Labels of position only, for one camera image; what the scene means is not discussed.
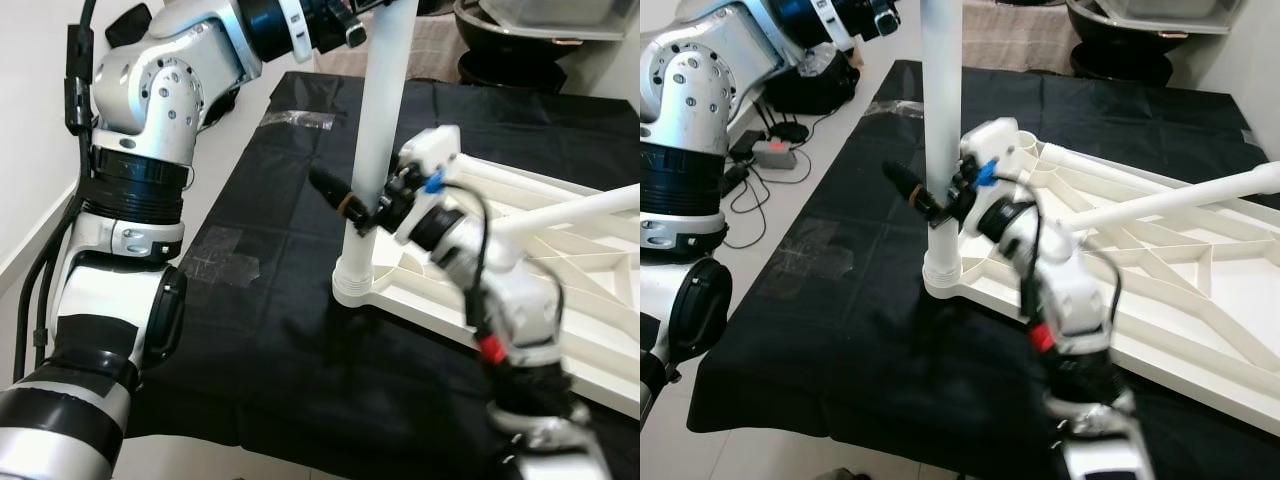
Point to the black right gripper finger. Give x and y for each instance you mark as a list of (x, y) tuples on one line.
[(340, 198), (912, 192)]

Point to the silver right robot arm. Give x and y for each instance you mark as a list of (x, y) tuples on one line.
[(520, 310), (1080, 300)]

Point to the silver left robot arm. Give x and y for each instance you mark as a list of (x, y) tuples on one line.
[(150, 120), (690, 120)]

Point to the tan rubber band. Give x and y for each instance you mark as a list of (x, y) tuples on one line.
[(351, 209), (919, 198)]

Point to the beige cloth cover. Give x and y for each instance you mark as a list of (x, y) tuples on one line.
[(1010, 40), (420, 50)]

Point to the clear tape strip patch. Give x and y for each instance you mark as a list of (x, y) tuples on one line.
[(895, 108), (298, 119)]

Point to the clear tape cross patch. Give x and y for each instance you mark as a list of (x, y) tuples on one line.
[(222, 255), (812, 250)]

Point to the black wifi router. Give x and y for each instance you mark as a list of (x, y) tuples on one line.
[(785, 132)]

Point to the grey box red label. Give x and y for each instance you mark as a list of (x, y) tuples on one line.
[(775, 154)]

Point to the black power adapter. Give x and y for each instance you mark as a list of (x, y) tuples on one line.
[(745, 145)]

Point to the black table cloth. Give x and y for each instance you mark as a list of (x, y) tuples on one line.
[(300, 370), (860, 370)]

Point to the black power strip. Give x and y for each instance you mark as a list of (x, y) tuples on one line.
[(735, 180)]

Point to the black round tub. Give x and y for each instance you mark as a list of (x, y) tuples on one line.
[(1140, 55), (530, 60)]

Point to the white plastic table top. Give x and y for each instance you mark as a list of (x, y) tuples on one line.
[(1200, 300), (590, 300)]

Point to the clear plastic storage box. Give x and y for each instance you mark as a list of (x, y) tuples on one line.
[(570, 15), (1155, 8)]

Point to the grey robot left foot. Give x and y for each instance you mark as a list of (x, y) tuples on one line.
[(842, 475)]

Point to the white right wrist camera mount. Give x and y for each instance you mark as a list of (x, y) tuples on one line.
[(990, 140), (430, 150)]

